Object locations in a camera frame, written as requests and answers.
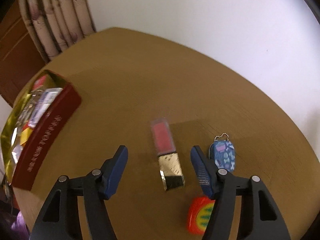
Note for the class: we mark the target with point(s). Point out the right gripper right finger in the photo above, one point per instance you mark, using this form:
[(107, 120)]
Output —
[(260, 217)]

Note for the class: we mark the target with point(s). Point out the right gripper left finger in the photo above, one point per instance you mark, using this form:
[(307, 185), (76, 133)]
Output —
[(59, 215)]

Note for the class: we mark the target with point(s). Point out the orange tape measure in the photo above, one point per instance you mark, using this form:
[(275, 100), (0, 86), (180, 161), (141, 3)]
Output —
[(199, 214)]

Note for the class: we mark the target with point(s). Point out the blue patterned keychain pouch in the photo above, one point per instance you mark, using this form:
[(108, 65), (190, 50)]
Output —
[(222, 152)]

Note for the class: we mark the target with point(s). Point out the pink lipstick gold cap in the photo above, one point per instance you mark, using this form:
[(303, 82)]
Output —
[(169, 163)]

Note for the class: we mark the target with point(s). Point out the red gold tin box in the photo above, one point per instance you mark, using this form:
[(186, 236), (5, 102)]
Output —
[(38, 116)]

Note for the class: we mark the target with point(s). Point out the brown wooden door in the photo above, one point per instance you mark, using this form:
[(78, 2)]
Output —
[(20, 59)]

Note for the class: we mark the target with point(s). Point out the beige patterned curtain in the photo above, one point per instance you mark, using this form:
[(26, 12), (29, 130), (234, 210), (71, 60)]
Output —
[(56, 25)]

